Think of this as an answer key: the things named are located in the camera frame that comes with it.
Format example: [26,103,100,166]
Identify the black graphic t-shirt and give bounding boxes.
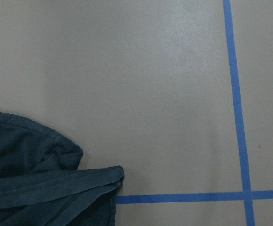
[0,112,124,226]

